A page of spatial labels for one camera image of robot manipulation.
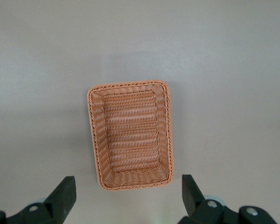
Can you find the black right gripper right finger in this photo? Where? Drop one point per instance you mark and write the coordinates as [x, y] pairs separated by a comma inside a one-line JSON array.
[[193, 203]]

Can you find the deep brown wicker basket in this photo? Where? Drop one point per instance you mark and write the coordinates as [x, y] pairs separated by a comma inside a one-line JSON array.
[[130, 130]]

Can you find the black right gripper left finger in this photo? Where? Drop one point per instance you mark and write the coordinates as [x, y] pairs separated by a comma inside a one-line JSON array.
[[58, 205]]

